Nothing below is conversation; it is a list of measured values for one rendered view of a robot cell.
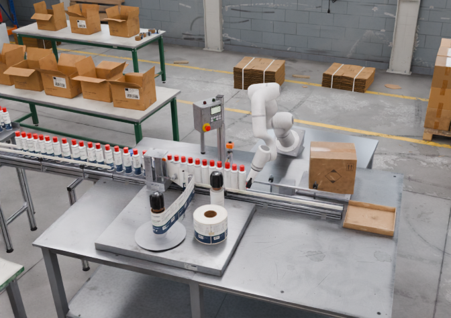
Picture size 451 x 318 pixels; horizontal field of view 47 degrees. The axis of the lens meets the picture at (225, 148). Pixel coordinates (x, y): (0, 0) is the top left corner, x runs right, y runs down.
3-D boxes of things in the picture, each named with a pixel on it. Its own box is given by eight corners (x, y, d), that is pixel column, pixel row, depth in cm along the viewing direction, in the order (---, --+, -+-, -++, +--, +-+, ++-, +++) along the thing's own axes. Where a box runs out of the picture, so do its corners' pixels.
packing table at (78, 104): (-14, 149, 605) (-30, 87, 569) (36, 123, 669) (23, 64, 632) (146, 190, 520) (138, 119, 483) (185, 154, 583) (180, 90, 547)
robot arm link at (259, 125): (268, 115, 343) (270, 160, 344) (248, 115, 333) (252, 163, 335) (276, 114, 335) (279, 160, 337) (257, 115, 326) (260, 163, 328)
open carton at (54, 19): (31, 31, 768) (26, 5, 750) (54, 23, 809) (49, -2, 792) (51, 33, 755) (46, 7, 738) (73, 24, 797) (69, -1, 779)
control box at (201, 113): (193, 129, 347) (192, 102, 338) (214, 122, 355) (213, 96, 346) (202, 134, 339) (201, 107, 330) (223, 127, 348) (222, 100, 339)
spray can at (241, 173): (237, 193, 350) (237, 167, 340) (239, 189, 354) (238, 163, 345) (245, 194, 349) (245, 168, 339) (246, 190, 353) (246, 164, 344)
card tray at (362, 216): (342, 227, 322) (343, 222, 320) (348, 204, 344) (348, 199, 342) (392, 236, 313) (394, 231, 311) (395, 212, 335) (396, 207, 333)
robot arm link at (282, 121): (274, 124, 398) (267, 110, 377) (298, 123, 391) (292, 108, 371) (274, 138, 393) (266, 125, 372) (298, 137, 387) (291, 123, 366)
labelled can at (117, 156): (115, 172, 379) (111, 147, 369) (118, 169, 383) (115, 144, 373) (121, 173, 377) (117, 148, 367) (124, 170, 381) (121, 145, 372)
